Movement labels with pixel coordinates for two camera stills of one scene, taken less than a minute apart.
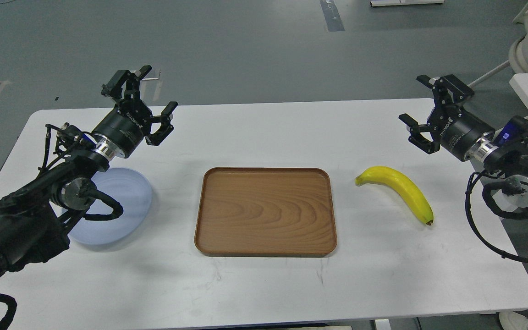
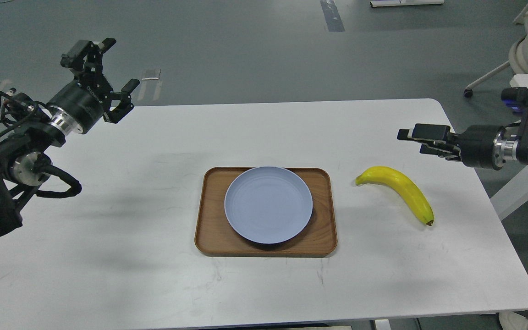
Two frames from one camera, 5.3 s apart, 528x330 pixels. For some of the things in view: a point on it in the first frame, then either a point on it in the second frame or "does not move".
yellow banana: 389,177 does not move
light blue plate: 126,187 → 268,205
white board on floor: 389,3 does not move
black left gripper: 130,121 → 77,104
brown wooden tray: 266,211 does not move
